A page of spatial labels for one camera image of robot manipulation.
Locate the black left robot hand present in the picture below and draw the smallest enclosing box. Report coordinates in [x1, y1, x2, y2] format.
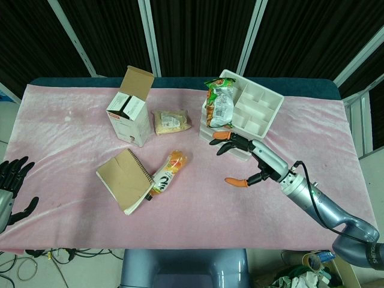
[0, 155, 40, 233]

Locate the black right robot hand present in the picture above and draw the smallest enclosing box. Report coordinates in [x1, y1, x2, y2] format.
[209, 130, 290, 190]

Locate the green snack bag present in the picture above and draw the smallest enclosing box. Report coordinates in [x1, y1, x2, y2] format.
[204, 77, 236, 130]

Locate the pink velvet table cloth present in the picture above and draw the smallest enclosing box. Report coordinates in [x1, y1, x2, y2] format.
[0, 83, 377, 254]

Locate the blue white sign board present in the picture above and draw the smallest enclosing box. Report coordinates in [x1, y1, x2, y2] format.
[0, 80, 22, 104]

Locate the orange juice bottle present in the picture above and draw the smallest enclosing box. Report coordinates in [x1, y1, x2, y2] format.
[145, 149, 190, 202]

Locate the beige grain packet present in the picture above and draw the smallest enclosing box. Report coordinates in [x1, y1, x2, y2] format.
[151, 109, 193, 137]

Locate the brown spiral notebook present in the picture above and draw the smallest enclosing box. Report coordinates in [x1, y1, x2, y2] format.
[95, 148, 155, 216]

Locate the brown tape roll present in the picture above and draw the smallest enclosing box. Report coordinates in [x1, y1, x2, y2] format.
[301, 251, 324, 271]

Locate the white lamp carton box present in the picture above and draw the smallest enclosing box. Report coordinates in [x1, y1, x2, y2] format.
[105, 65, 155, 148]

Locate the crumpled white paper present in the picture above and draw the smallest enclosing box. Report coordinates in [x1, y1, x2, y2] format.
[289, 274, 314, 288]

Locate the brown cardboard box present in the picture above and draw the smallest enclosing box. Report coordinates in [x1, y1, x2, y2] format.
[317, 257, 353, 288]

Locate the blue grey robot torso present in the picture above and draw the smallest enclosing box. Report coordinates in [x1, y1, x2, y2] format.
[121, 248, 251, 288]

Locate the white plastic drawer organizer frame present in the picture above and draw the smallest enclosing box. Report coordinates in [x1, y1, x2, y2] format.
[198, 69, 285, 163]

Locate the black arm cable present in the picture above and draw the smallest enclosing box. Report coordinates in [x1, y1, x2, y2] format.
[292, 161, 380, 241]

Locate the black floor cable bundle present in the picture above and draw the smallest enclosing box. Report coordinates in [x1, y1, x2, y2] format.
[25, 247, 124, 265]

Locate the grey looped floor cable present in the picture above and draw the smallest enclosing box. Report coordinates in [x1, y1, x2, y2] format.
[16, 258, 44, 281]

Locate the grey metal frame stand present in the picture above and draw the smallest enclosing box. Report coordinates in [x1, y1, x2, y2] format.
[344, 80, 384, 157]

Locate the white aluminium frame post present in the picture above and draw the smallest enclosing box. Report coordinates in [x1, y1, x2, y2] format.
[47, 0, 97, 77]
[238, 0, 268, 76]
[334, 28, 384, 86]

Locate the white double frame post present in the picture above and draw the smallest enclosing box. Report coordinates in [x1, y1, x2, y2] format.
[139, 0, 162, 77]

